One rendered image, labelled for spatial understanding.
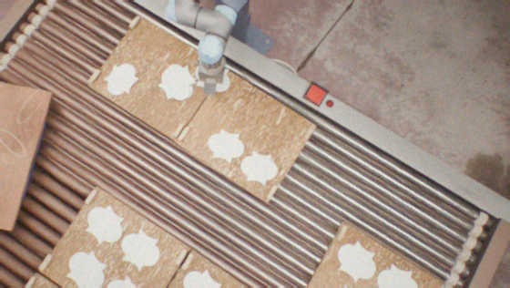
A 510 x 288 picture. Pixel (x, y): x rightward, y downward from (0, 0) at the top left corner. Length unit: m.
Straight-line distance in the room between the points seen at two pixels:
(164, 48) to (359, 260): 1.08
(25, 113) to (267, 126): 0.89
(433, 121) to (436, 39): 0.51
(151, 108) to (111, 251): 0.54
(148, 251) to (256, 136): 0.57
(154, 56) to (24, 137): 0.57
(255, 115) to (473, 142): 1.60
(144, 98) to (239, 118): 0.37
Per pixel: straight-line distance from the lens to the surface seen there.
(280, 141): 1.93
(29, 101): 1.98
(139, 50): 2.05
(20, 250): 2.04
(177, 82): 1.96
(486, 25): 3.47
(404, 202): 2.02
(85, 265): 1.94
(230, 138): 1.91
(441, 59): 3.27
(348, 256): 1.93
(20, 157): 1.95
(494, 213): 2.16
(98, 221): 1.93
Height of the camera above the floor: 2.82
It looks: 75 degrees down
